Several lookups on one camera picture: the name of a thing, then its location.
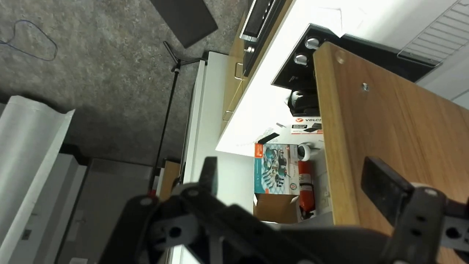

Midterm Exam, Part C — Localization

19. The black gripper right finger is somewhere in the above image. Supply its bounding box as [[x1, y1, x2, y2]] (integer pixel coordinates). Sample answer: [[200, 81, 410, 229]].
[[360, 155, 469, 264]]

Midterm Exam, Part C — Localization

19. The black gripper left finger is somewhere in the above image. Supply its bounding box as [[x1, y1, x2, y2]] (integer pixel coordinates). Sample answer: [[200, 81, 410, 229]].
[[99, 155, 313, 264]]

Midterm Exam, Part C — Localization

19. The wooden cabinet door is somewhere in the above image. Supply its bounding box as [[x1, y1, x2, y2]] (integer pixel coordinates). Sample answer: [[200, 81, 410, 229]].
[[312, 40, 469, 264]]

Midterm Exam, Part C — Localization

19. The brown cardboard box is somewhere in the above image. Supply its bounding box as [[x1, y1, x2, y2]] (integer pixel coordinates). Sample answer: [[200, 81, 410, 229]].
[[251, 192, 300, 224]]

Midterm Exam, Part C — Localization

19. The red fire extinguisher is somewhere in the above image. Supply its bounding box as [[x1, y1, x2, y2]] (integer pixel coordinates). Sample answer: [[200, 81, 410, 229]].
[[295, 160, 319, 220]]

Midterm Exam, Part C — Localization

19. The black tripod stand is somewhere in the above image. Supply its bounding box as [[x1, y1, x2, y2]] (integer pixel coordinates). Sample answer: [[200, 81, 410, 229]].
[[147, 40, 202, 185]]

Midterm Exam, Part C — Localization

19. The white refrigerator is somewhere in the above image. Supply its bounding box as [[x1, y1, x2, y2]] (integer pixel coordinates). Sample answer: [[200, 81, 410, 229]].
[[180, 50, 256, 264]]

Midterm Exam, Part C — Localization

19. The teal printed box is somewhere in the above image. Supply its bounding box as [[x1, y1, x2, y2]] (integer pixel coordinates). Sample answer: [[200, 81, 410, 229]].
[[251, 142, 300, 196]]

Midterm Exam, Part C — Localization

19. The small white cup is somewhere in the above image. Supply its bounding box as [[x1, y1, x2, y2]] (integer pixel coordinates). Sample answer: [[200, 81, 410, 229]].
[[295, 141, 316, 163]]

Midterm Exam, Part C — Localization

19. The red white label box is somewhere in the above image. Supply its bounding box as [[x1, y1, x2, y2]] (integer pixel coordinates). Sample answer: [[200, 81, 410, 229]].
[[288, 114, 325, 138]]

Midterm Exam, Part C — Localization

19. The white curtain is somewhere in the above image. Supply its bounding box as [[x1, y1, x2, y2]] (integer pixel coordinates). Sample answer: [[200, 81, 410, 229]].
[[0, 94, 77, 264]]

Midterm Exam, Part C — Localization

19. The wooden drawer front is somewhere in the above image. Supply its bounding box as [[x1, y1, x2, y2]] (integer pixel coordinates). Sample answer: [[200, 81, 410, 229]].
[[219, 37, 256, 129]]

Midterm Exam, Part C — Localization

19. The black pot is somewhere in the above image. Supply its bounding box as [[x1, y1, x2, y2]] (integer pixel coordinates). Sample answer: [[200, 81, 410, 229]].
[[285, 88, 319, 117]]

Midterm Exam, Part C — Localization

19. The black perforated table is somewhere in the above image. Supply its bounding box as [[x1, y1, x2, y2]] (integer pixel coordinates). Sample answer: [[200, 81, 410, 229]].
[[146, 0, 219, 50]]

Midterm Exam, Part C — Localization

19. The black oven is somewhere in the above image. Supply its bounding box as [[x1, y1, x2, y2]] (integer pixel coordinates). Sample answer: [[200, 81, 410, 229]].
[[237, 0, 288, 78]]

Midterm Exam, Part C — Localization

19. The black floor cable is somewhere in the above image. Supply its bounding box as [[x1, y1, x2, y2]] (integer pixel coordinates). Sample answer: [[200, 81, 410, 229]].
[[0, 19, 59, 63]]

